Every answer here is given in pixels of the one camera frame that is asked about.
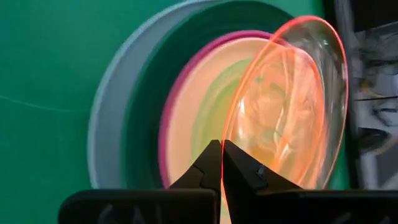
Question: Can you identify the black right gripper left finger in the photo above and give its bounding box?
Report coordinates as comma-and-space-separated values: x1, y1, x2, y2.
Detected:
58, 139, 222, 224

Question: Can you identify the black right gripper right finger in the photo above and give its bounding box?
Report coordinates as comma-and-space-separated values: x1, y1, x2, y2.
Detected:
223, 139, 398, 224

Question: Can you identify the pink plastic plate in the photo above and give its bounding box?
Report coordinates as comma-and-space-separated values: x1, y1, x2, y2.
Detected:
157, 30, 280, 189

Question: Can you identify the dark green plastic plate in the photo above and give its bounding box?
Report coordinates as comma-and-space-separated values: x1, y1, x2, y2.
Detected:
123, 0, 295, 190

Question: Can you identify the translucent orange plastic plate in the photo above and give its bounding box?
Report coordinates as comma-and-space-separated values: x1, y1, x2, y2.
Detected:
220, 15, 349, 224

